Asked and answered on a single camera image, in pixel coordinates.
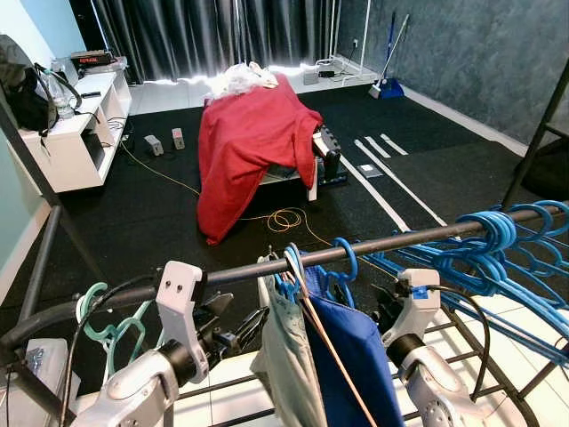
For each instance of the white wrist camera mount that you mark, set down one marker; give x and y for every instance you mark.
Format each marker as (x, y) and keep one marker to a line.
(178, 302)
(418, 307)

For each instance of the light blue grey garment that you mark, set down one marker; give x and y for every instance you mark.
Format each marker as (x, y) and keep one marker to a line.
(284, 356)

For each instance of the black metal clothes rack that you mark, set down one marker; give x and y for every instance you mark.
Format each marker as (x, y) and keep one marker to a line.
(418, 240)

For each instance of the blue broom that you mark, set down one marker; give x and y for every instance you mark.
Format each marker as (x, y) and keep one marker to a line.
(388, 89)

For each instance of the red blanket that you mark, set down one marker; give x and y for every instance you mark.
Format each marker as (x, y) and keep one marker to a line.
(249, 142)

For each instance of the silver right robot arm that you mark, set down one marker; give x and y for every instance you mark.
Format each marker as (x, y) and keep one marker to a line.
(436, 382)

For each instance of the thin orange hanger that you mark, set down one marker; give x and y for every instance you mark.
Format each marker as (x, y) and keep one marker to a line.
(333, 356)

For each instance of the small grey box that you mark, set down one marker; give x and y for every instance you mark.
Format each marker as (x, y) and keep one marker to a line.
(178, 139)
(154, 146)

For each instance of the black metal frame leg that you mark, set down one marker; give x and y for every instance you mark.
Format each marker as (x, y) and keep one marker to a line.
(534, 142)
(36, 169)

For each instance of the royal blue garment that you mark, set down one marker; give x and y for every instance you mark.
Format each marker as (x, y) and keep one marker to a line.
(356, 356)

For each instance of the clear water bottle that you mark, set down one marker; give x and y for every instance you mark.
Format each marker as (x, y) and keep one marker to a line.
(60, 102)

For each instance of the white plastic bag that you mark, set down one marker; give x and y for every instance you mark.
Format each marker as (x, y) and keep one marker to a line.
(240, 80)

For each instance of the white shelf unit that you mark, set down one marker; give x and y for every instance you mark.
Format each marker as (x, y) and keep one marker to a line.
(67, 156)

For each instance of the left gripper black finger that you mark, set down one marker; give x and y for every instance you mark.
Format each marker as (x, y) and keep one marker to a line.
(249, 320)
(240, 342)

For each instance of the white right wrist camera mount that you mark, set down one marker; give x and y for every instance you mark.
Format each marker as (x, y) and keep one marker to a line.
(418, 307)

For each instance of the small grey floor plate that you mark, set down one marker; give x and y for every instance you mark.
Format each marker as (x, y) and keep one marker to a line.
(371, 170)

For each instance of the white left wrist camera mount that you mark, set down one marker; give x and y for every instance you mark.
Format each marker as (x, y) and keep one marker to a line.
(178, 302)

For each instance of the black machine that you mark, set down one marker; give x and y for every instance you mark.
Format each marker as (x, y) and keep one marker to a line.
(327, 147)

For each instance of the black backpack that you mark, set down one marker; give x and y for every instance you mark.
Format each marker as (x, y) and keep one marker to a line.
(18, 89)

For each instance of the teal plastic hanger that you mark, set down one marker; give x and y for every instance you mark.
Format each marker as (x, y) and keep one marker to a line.
(116, 335)

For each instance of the white power strip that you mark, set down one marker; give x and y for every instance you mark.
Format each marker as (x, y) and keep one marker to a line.
(324, 71)

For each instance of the dark curtain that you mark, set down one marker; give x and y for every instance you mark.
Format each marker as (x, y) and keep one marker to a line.
(213, 36)

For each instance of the black device red display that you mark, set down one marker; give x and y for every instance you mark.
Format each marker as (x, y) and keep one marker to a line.
(92, 60)

